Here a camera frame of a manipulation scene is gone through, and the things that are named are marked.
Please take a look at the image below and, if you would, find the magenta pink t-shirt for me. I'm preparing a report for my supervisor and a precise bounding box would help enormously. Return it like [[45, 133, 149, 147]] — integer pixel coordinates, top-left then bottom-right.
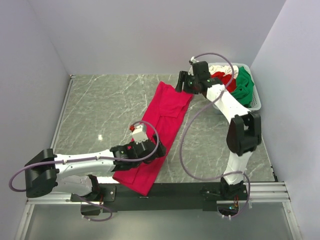
[[112, 81, 193, 196]]

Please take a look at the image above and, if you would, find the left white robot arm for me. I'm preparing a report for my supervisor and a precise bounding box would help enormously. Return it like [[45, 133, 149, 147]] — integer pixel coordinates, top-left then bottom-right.
[[24, 135, 166, 201]]

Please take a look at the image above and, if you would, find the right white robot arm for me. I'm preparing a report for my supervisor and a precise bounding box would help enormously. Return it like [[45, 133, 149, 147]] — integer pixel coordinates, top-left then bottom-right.
[[175, 61, 262, 200]]

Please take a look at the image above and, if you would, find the red t-shirt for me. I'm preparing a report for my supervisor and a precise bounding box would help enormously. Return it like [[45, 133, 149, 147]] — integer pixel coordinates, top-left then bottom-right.
[[211, 71, 237, 93]]

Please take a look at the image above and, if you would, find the white t-shirt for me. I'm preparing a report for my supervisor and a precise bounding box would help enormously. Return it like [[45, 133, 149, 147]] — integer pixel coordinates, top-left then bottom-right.
[[208, 65, 239, 79]]

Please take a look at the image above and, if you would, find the green t-shirt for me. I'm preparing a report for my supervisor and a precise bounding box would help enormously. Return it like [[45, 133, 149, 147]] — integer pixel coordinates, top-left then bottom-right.
[[231, 66, 255, 108]]

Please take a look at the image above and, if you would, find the white plastic laundry basket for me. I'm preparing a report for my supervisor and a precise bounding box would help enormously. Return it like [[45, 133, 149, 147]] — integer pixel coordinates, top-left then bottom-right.
[[208, 62, 261, 111]]

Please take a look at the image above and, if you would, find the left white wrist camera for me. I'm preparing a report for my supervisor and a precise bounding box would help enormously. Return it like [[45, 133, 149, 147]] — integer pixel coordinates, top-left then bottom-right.
[[129, 123, 149, 144]]

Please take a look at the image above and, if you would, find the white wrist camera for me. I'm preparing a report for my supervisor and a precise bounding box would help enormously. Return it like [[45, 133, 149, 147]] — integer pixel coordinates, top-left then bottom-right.
[[189, 56, 199, 65], [129, 123, 149, 144]]

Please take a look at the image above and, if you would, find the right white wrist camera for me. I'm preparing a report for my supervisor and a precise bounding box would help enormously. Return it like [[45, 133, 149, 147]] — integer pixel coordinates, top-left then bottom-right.
[[189, 56, 199, 65]]

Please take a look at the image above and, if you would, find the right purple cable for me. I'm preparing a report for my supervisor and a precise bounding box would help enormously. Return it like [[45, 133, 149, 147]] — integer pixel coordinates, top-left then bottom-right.
[[179, 52, 252, 219]]

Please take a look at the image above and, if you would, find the aluminium frame rail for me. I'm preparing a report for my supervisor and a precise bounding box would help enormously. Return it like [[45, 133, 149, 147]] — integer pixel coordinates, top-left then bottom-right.
[[26, 181, 292, 205]]

